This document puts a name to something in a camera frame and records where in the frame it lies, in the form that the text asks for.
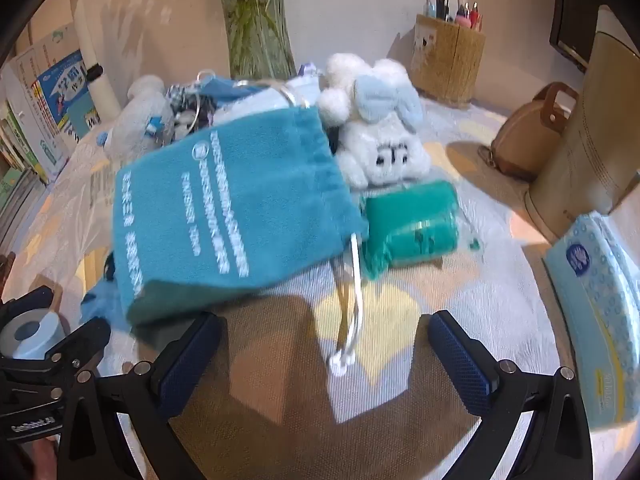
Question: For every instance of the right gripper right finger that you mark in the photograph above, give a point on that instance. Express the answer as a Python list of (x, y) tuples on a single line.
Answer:
[(557, 442)]

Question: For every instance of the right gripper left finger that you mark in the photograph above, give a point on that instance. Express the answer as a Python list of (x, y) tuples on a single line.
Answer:
[(93, 445)]

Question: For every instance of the green cloth pack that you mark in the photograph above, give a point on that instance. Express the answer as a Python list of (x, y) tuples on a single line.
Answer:
[(410, 226)]

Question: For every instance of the teal drawstring pouch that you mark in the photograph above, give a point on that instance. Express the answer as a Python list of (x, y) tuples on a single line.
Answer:
[(228, 211)]

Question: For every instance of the grey plush toy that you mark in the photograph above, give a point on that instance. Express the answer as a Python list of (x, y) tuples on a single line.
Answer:
[(145, 124)]

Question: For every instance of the white bunny plush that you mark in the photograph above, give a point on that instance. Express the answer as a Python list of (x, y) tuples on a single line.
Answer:
[(377, 114)]

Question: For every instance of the blue tissue pack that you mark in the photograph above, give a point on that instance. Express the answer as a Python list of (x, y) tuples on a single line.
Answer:
[(597, 285)]

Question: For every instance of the patterned table mat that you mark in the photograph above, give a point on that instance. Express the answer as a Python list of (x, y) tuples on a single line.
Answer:
[(268, 407)]

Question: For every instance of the beige thermos bottle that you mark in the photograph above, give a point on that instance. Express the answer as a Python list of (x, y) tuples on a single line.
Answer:
[(597, 161)]

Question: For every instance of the tan round handbag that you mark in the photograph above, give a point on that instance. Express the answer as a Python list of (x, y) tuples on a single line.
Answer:
[(530, 136)]

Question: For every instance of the blue children's book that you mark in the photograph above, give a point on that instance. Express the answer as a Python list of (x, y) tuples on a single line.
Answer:
[(48, 92)]

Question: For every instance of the woven pen holder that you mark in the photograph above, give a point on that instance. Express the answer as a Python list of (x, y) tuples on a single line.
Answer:
[(446, 60)]

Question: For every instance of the glass flower vase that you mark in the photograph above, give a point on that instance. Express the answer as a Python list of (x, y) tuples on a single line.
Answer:
[(258, 41)]

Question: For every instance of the wall television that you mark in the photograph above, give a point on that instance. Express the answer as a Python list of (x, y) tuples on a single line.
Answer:
[(573, 28)]

